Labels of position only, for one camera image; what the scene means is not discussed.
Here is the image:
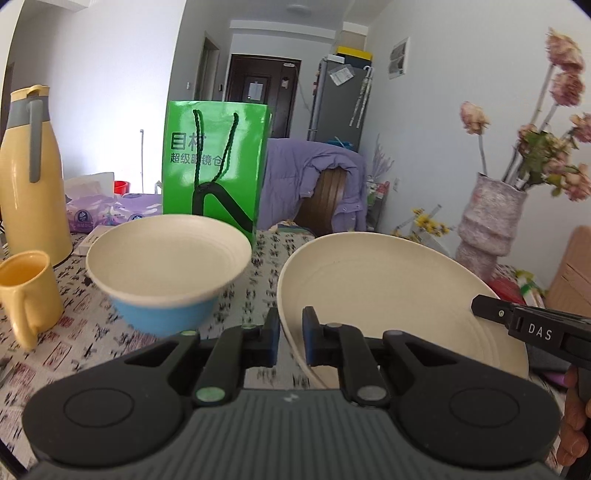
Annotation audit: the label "cream plate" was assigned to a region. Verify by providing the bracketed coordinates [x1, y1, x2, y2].
[276, 232, 529, 389]
[86, 214, 252, 309]

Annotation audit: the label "blue bowl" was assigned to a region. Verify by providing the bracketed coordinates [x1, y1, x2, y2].
[110, 289, 221, 337]

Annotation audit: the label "person's right hand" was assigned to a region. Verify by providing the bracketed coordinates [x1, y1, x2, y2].
[556, 366, 590, 467]

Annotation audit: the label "grey purple pouch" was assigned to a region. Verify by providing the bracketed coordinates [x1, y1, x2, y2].
[526, 345, 576, 391]

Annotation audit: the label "pink mini suitcase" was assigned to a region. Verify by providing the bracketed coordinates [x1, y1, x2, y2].
[545, 226, 591, 318]

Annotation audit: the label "red green small box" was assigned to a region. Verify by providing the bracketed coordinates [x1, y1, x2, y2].
[488, 265, 546, 308]

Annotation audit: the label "wooden chair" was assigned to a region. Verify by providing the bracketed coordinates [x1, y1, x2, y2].
[294, 168, 346, 237]

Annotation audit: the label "pink glitter vase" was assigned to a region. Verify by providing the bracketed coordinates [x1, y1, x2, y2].
[455, 173, 527, 282]

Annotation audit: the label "yellow artificial flowers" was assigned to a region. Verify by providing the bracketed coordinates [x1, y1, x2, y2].
[391, 204, 455, 257]

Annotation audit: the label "purple jacket on chair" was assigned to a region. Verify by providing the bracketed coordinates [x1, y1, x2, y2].
[256, 138, 368, 232]

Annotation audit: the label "dried pink roses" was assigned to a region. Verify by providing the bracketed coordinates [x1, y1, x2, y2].
[459, 26, 591, 203]

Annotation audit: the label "green paper bag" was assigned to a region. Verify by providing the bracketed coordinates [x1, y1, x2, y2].
[161, 101, 271, 244]

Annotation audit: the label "purple tissue pack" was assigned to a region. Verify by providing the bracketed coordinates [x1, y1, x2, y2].
[66, 193, 162, 233]

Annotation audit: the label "yellow mug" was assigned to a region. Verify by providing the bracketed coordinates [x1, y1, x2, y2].
[0, 250, 64, 351]

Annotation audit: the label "yellow thermos jug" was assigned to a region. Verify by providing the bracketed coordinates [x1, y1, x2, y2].
[1, 85, 73, 266]

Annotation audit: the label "grey refrigerator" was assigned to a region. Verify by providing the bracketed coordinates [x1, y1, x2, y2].
[308, 54, 373, 152]

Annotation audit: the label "dark wooden door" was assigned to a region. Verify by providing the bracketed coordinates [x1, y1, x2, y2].
[225, 54, 301, 138]

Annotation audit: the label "yellow box on refrigerator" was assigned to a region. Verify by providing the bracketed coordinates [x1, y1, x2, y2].
[335, 45, 373, 61]

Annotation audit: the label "ceiling lamp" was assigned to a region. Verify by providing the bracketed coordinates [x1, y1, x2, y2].
[286, 3, 312, 16]

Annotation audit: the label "white wall panel box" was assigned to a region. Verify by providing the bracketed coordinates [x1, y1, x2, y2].
[389, 37, 410, 80]

